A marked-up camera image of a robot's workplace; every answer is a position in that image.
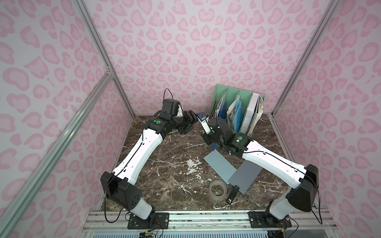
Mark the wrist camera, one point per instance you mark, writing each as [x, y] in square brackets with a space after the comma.
[172, 107]
[203, 119]

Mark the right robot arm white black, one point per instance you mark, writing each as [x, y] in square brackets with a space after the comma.
[302, 181]

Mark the clear tape roll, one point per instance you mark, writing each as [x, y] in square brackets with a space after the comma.
[217, 190]

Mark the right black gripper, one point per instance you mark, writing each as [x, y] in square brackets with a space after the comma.
[210, 136]

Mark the dark blue envelope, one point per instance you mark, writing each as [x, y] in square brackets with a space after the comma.
[213, 145]

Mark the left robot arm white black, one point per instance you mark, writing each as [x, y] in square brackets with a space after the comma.
[119, 185]

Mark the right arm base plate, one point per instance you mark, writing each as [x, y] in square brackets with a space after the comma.
[266, 220]

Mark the green file organizer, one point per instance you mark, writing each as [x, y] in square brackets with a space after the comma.
[223, 104]

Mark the blue folder in organizer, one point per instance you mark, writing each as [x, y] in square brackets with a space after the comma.
[238, 116]

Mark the aluminium rail front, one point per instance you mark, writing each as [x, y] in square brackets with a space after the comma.
[202, 221]

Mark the grey envelope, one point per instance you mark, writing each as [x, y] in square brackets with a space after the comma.
[245, 175]

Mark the light blue envelope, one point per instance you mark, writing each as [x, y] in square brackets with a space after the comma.
[220, 165]

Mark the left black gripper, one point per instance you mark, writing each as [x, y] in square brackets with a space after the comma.
[187, 121]

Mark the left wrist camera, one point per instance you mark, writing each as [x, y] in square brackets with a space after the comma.
[172, 107]

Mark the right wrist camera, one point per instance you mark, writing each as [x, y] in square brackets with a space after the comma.
[203, 119]

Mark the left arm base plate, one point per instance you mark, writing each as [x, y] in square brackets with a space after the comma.
[148, 220]

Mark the small black stapler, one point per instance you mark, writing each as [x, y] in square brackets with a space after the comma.
[232, 195]

